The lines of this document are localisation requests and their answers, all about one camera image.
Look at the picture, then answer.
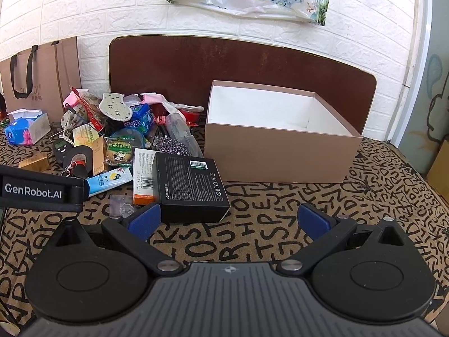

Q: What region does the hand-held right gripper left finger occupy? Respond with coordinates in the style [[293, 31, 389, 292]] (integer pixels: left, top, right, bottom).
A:
[[45, 202, 185, 278]]

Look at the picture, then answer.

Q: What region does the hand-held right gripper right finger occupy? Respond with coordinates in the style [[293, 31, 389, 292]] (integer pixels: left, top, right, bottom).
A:
[[277, 203, 413, 276]]

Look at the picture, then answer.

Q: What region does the clear plastic flower sheet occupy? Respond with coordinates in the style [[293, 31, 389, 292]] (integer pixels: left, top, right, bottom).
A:
[[109, 194, 136, 218]]

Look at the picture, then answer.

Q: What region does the white orange box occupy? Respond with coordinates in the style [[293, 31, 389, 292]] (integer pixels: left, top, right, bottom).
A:
[[132, 147, 162, 207]]

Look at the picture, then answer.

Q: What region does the black product box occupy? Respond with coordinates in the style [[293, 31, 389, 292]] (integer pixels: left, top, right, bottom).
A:
[[152, 152, 231, 223]]

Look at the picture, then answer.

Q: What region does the brown cardboard box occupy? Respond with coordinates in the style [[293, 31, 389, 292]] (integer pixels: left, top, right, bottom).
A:
[[204, 80, 363, 184]]

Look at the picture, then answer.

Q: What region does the blue gum container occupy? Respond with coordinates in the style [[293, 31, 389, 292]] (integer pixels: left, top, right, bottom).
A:
[[123, 103, 155, 130]]

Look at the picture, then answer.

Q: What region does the small gold box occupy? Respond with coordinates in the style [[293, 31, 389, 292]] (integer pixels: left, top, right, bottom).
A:
[[18, 152, 50, 172]]

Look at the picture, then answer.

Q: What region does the black digital scale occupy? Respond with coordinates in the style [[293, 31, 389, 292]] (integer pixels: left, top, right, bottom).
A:
[[52, 137, 76, 164]]

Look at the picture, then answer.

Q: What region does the black tape roll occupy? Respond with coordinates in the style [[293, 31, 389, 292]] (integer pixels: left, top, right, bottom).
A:
[[65, 145, 95, 179]]

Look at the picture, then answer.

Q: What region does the blue white tube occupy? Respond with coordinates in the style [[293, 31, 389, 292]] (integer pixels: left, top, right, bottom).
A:
[[84, 168, 134, 197]]

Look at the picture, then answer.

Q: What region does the blue tissue pack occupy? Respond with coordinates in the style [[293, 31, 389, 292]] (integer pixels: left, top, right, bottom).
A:
[[4, 108, 51, 146]]

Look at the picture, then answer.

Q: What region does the letter printed blanket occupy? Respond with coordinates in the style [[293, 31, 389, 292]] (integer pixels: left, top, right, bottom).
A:
[[0, 121, 449, 337]]

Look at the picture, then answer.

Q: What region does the kraft paper box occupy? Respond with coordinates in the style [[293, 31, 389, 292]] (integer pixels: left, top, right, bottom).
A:
[[92, 136, 107, 176]]

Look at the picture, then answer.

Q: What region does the green snack packet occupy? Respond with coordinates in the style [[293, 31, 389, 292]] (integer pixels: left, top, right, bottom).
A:
[[104, 138, 136, 165]]

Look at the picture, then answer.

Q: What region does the yellow green card packet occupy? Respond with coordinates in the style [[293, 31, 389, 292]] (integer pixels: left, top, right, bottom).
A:
[[72, 124, 102, 146]]

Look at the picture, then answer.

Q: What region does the metal scouring ball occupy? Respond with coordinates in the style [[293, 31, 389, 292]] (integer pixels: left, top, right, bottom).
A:
[[154, 136, 192, 157]]

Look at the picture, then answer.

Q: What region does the blue plastic lid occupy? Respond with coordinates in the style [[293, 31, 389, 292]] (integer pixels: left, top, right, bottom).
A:
[[110, 128, 146, 150]]

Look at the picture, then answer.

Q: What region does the clear plastic pouch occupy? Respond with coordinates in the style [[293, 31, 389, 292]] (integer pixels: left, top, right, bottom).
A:
[[165, 112, 204, 157]]

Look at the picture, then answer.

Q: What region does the red snack packet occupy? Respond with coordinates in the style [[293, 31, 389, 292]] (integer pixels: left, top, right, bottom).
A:
[[72, 88, 106, 132]]

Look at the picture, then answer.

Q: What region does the white patterned insole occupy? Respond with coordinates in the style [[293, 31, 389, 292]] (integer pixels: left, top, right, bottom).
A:
[[98, 92, 134, 122]]

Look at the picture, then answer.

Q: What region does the brown paper shopping bag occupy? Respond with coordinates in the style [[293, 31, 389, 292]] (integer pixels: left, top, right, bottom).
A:
[[0, 36, 83, 113]]

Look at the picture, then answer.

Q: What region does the pink white sock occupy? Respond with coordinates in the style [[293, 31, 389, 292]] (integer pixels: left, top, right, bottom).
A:
[[138, 92, 205, 113]]

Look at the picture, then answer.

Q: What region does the brown cardboard piece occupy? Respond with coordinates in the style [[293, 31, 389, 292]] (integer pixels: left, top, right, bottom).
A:
[[426, 140, 449, 192]]

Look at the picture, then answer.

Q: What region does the brown wooden headboard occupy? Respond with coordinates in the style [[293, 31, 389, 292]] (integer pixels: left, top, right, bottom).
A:
[[108, 36, 377, 137]]

